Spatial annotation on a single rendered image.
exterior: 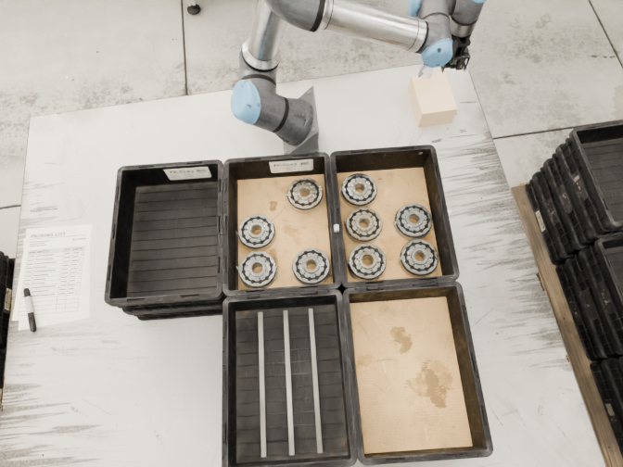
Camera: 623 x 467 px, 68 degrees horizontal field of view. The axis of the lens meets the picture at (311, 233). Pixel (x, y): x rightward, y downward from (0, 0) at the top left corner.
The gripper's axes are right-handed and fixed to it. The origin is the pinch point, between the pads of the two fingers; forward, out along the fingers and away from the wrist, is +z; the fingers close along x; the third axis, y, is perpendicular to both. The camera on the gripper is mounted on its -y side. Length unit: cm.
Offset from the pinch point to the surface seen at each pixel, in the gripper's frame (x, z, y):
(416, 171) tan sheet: -14.5, 4.2, 31.8
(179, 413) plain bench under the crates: -92, 17, 89
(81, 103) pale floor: -160, 87, -83
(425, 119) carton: -4.0, 12.8, 8.0
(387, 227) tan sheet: -27, 4, 48
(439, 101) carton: 1.0, 9.7, 3.9
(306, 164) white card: -47, -2, 28
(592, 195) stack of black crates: 54, 32, 37
